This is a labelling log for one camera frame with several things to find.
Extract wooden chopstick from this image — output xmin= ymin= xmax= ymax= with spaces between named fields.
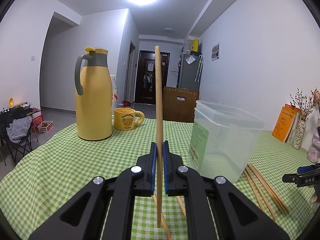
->
xmin=247 ymin=164 xmax=287 ymax=215
xmin=244 ymin=169 xmax=264 ymax=211
xmin=176 ymin=196 xmax=187 ymax=219
xmin=245 ymin=167 xmax=276 ymax=221
xmin=155 ymin=46 xmax=163 ymax=228
xmin=152 ymin=194 xmax=173 ymax=240
xmin=249 ymin=164 xmax=290 ymax=214

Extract pink spiral vase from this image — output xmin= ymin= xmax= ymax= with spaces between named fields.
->
xmin=307 ymin=88 xmax=319 ymax=163

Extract yellow bear mug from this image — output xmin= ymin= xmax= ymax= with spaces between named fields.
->
xmin=114 ymin=108 xmax=145 ymax=131

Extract clear plastic container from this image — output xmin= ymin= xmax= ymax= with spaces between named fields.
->
xmin=188 ymin=100 xmax=264 ymax=183

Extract brown wooden chair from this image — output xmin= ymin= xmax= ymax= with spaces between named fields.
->
xmin=163 ymin=87 xmax=199 ymax=123

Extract orange books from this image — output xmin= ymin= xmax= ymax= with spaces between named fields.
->
xmin=272 ymin=104 xmax=301 ymax=142

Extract dark entrance door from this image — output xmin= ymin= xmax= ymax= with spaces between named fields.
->
xmin=135 ymin=50 xmax=156 ymax=105

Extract floral vase with twigs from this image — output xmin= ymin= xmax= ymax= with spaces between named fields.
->
xmin=290 ymin=88 xmax=313 ymax=150

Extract clear plastic water bottle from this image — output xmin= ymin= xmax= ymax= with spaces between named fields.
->
xmin=110 ymin=75 xmax=118 ymax=115

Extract yellow thermos jug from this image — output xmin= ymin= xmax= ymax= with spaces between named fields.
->
xmin=74 ymin=47 xmax=112 ymax=141

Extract grey refrigerator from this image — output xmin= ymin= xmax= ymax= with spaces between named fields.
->
xmin=176 ymin=51 xmax=202 ymax=91

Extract green checkered tablecloth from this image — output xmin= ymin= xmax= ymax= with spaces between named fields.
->
xmin=1 ymin=119 xmax=314 ymax=239

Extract red basket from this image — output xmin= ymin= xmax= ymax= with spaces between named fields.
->
xmin=31 ymin=115 xmax=54 ymax=133

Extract yellow box on fridge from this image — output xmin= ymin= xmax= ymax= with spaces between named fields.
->
xmin=191 ymin=38 xmax=199 ymax=52

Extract black folding chair with clothes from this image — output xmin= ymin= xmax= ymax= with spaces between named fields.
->
xmin=1 ymin=106 xmax=41 ymax=165

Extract wall electrical panel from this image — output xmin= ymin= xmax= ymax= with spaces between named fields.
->
xmin=211 ymin=43 xmax=220 ymax=61

